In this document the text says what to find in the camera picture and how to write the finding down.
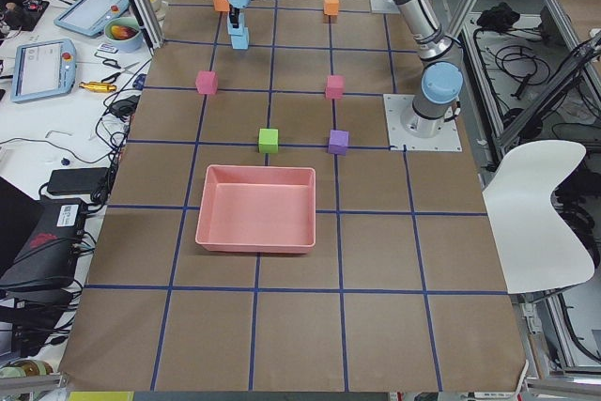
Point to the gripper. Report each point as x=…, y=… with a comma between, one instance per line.
x=235, y=12

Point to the light blue block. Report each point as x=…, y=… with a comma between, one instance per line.
x=237, y=32
x=240, y=40

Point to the far orange block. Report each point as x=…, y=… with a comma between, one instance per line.
x=221, y=6

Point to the orange block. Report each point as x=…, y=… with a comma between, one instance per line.
x=331, y=7
x=221, y=6

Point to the far left magenta block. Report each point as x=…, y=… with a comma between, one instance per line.
x=206, y=82

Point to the magenta block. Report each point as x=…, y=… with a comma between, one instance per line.
x=206, y=82
x=335, y=87

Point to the near orange block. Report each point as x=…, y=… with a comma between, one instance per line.
x=331, y=7

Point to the green bowl with fruit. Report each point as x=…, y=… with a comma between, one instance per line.
x=124, y=34

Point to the near left magenta block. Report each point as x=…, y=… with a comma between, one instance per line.
x=335, y=87

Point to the green block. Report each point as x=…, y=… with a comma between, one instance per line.
x=268, y=141

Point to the black scissors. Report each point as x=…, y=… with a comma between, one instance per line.
x=119, y=69

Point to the far teach pendant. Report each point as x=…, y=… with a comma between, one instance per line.
x=89, y=17

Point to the teach pendant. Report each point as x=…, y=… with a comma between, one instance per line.
x=89, y=17
x=43, y=70

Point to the left purple block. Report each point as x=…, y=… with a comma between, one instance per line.
x=338, y=142

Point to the pink tray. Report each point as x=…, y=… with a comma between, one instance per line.
x=258, y=209

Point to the near teach pendant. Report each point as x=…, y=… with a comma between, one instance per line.
x=43, y=70

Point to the black power adapter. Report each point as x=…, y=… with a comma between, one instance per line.
x=76, y=181

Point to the black electronics box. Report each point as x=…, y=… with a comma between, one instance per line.
x=38, y=244

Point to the white chair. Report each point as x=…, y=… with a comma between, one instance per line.
x=537, y=249

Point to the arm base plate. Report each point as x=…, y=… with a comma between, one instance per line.
x=407, y=131
x=383, y=7

